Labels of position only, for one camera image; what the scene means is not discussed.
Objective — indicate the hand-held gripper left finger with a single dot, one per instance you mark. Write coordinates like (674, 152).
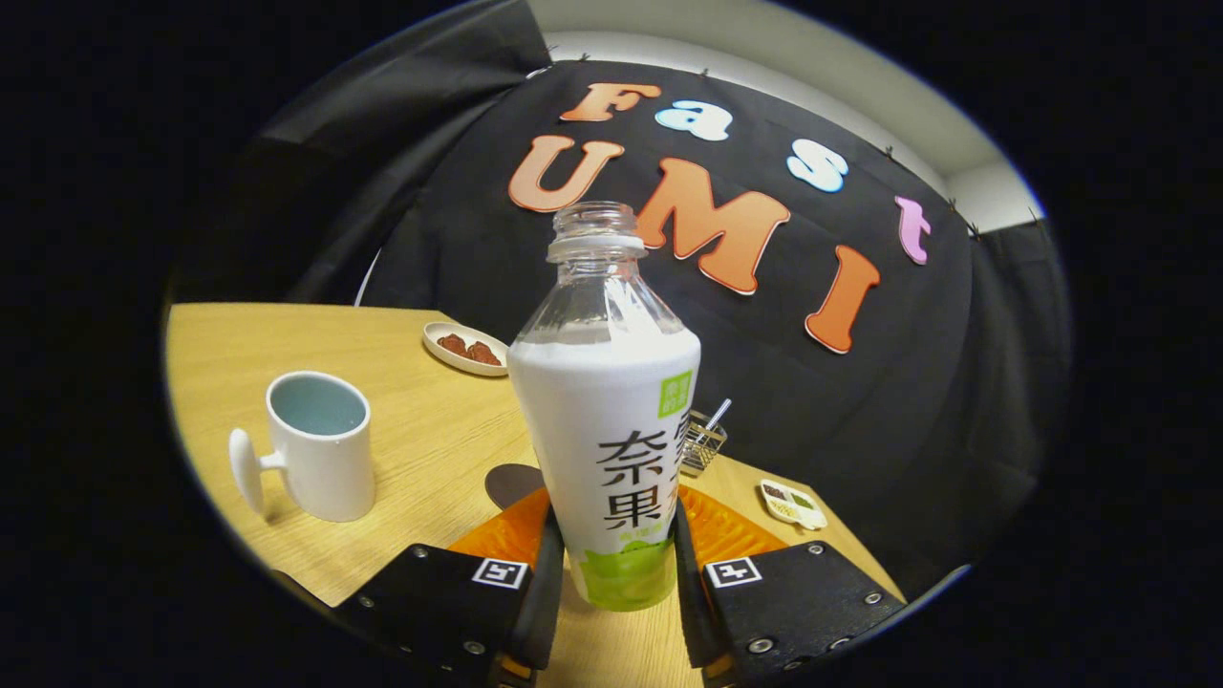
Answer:
(439, 597)

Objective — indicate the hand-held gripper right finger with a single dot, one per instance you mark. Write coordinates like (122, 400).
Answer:
(803, 597)

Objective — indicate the dark brown round coaster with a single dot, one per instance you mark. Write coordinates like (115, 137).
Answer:
(511, 483)

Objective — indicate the metal spoon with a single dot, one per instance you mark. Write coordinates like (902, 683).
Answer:
(715, 419)

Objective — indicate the white green label juice bottle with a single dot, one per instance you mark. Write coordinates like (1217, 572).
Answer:
(602, 430)

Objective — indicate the white oval plate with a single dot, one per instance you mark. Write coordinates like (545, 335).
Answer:
(438, 349)

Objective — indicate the pile of red food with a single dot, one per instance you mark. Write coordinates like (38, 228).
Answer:
(468, 349)

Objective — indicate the white divided condiment dish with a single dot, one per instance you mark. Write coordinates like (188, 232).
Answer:
(793, 505)

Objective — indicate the wooden table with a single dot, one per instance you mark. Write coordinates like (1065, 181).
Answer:
(420, 420)

